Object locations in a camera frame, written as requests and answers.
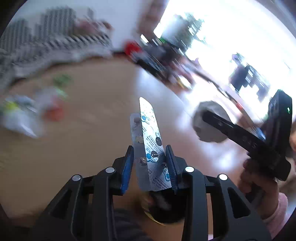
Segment black white striped sofa blanket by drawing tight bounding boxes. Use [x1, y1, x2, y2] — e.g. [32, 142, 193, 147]
[1, 6, 113, 89]

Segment silver pill blister pack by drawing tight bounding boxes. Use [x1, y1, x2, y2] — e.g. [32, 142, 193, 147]
[130, 97, 171, 192]

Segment black metal rack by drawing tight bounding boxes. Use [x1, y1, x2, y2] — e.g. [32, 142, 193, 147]
[134, 41, 197, 91]

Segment clear crumpled plastic bag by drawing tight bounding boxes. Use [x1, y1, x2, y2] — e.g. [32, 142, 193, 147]
[1, 95, 44, 138]

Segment pink sleeve forearm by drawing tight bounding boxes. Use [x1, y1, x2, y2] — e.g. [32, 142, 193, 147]
[263, 193, 290, 238]

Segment small green carton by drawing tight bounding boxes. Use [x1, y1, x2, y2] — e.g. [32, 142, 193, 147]
[53, 74, 72, 88]

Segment red plastic bag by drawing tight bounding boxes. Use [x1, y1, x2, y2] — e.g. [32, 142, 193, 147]
[124, 41, 142, 56]

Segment red box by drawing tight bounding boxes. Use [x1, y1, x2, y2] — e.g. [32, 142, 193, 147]
[44, 102, 64, 121]

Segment yellow green snack bag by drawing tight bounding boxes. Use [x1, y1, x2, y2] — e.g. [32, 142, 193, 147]
[2, 101, 20, 112]

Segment potted green plant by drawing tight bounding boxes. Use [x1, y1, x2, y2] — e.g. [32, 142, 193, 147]
[161, 14, 204, 52]

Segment person's right hand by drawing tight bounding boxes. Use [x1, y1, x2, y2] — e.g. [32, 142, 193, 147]
[238, 159, 279, 219]

